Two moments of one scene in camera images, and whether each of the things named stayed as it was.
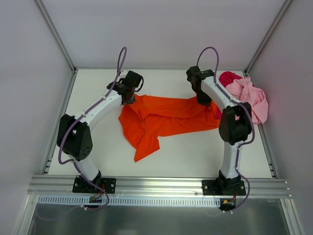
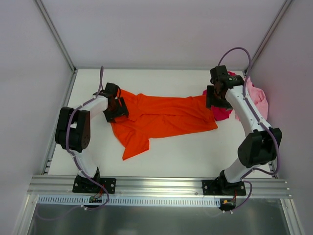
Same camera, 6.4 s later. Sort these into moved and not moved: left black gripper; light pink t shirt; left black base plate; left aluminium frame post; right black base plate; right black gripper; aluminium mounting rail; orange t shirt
Moved: orange t shirt; right black gripper; left black gripper
Not moved: left aluminium frame post; aluminium mounting rail; left black base plate; light pink t shirt; right black base plate
